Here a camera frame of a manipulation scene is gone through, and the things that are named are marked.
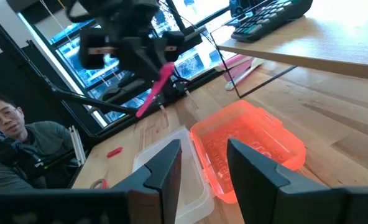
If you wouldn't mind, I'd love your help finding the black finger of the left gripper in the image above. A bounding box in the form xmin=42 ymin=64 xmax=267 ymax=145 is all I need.
xmin=142 ymin=39 xmax=170 ymax=82
xmin=117 ymin=37 xmax=149 ymax=80

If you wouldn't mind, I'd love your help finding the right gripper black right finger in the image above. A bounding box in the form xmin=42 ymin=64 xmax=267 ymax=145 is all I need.
xmin=226 ymin=138 xmax=348 ymax=224

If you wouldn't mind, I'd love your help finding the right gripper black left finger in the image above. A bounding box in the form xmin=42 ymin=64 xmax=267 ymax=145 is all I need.
xmin=111 ymin=139 xmax=183 ymax=224

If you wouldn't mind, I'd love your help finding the clear plastic pencil box base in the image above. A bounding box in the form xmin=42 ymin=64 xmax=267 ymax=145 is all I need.
xmin=132 ymin=125 xmax=216 ymax=224

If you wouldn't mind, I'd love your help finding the pink pen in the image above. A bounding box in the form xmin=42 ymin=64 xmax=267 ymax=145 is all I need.
xmin=136 ymin=61 xmax=176 ymax=118

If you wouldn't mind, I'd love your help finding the orange translucent box lid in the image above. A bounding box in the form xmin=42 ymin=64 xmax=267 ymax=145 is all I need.
xmin=189 ymin=99 xmax=306 ymax=205

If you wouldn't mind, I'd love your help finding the large glass window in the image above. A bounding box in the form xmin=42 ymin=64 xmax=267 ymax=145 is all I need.
xmin=19 ymin=0 xmax=231 ymax=125

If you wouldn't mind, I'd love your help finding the pink flat case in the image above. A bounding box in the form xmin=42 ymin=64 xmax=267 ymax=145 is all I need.
xmin=214 ymin=54 xmax=255 ymax=82

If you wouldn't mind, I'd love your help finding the silver aluminium profile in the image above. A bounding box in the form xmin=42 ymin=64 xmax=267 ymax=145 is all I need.
xmin=68 ymin=124 xmax=87 ymax=166

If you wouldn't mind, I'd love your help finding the person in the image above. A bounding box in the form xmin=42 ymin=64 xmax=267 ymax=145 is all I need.
xmin=0 ymin=92 xmax=81 ymax=195

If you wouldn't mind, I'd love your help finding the black keyboard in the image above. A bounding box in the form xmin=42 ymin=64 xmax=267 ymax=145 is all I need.
xmin=230 ymin=0 xmax=314 ymax=43

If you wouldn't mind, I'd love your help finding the black bulky equipment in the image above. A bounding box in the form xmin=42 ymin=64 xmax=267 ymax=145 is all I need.
xmin=0 ymin=121 xmax=47 ymax=180

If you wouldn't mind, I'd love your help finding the black rig frame beam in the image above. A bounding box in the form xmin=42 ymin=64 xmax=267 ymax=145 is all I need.
xmin=0 ymin=6 xmax=139 ymax=116

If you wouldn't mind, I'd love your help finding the wooden shelf black metal frame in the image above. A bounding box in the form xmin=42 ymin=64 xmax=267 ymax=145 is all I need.
xmin=209 ymin=0 xmax=368 ymax=99

